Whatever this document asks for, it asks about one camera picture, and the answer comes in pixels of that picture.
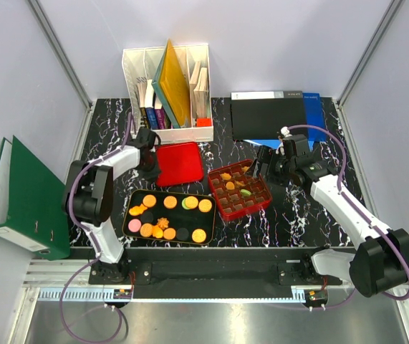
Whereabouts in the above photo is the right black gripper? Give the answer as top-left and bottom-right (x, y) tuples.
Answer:
(244, 145), (295, 188)

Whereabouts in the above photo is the red tin lid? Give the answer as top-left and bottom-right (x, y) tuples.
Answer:
(155, 142), (204, 187)

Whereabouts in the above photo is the green sandwich cookie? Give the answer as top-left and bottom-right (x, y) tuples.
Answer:
(240, 189), (251, 197)
(181, 199), (189, 210)

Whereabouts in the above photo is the red tin box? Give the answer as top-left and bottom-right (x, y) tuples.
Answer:
(208, 159), (272, 221)

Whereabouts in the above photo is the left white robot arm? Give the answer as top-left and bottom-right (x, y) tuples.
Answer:
(62, 128), (161, 284)

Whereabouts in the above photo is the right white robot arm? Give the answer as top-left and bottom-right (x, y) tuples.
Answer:
(246, 134), (409, 300)

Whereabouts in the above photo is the light blue folder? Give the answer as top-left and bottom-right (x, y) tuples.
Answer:
(244, 140), (282, 149)

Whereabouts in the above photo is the large round biscuit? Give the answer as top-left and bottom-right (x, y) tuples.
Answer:
(143, 194), (157, 208)

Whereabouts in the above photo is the flower cookie in box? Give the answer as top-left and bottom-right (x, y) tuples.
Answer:
(221, 173), (231, 181)

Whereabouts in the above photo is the round biscuit behind green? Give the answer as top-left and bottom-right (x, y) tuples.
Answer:
(163, 196), (178, 209)

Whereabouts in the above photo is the round cookie in box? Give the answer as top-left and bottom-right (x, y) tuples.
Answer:
(226, 181), (235, 190)

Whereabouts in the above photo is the fish shaped cookie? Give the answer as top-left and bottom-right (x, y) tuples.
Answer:
(128, 204), (148, 216)

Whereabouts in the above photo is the black cookie tray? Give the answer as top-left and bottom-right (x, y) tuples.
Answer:
(122, 190), (216, 245)

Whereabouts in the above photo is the black sandwich cookie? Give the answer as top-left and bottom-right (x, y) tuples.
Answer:
(176, 228), (189, 242)
(140, 211), (154, 224)

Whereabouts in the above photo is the black folder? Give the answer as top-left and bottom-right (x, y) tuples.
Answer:
(230, 90), (307, 140)

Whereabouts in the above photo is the swirl meringue cookie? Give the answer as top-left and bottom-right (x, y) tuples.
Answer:
(157, 217), (169, 230)

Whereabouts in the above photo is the pink sandwich cookie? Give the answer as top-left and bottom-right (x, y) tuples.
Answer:
(128, 219), (142, 233)

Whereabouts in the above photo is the lower round biscuit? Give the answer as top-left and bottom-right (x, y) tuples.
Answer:
(140, 223), (153, 237)

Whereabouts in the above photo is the small fish cookie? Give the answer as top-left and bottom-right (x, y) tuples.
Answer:
(153, 226), (164, 239)

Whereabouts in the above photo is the far right round biscuit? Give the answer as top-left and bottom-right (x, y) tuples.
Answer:
(198, 199), (213, 213)

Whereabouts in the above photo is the plain round orange cookie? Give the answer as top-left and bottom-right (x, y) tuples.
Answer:
(163, 228), (176, 240)

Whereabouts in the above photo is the orange small box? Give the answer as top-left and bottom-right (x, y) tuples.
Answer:
(196, 118), (212, 128)

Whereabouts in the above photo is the corner round biscuit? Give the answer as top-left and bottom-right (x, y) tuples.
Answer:
(191, 229), (206, 244)

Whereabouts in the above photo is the white file organizer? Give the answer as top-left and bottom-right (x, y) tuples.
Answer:
(122, 42), (214, 144)

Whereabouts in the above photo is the yellow teal book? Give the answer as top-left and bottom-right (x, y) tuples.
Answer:
(152, 39), (191, 129)

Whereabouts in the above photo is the green ring binder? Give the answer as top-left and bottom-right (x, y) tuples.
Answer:
(0, 137), (70, 261)

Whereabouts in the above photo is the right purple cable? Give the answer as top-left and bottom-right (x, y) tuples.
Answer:
(271, 123), (409, 311)

